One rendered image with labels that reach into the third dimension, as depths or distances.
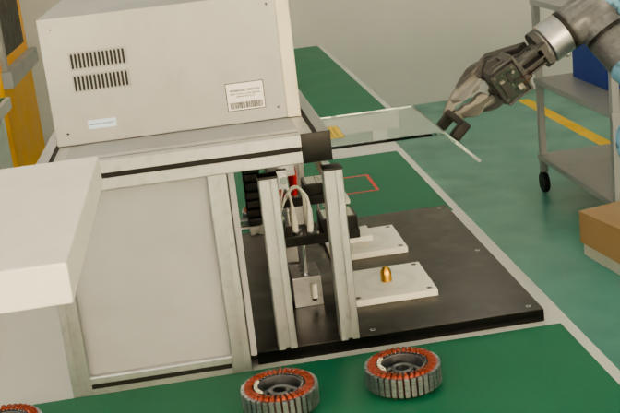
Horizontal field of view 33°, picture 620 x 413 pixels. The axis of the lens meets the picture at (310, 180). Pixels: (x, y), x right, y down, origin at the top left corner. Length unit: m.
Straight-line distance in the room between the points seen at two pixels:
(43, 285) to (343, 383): 0.84
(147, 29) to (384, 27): 5.62
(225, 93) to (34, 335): 0.60
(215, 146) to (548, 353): 0.59
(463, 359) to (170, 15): 0.70
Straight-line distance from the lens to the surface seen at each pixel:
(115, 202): 1.61
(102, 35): 1.69
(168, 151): 1.58
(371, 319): 1.78
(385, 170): 2.77
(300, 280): 1.84
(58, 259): 0.85
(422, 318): 1.77
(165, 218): 1.62
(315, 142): 1.59
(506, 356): 1.67
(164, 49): 1.69
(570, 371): 1.61
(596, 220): 2.07
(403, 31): 7.29
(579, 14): 1.92
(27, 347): 1.95
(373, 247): 2.08
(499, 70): 1.87
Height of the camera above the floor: 1.45
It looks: 15 degrees down
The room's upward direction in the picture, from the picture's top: 6 degrees counter-clockwise
